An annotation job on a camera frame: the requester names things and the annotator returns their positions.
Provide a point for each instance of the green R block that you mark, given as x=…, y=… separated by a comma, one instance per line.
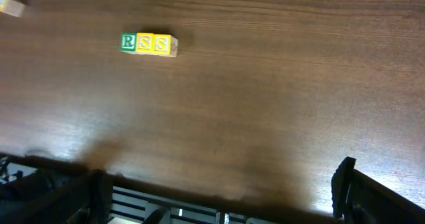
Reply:
x=128, y=42

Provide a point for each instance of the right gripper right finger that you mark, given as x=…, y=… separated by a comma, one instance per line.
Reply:
x=357, y=198

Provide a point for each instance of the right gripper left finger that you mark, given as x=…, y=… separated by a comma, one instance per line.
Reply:
x=49, y=197

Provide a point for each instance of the yellow S block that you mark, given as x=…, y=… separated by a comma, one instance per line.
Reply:
x=144, y=43

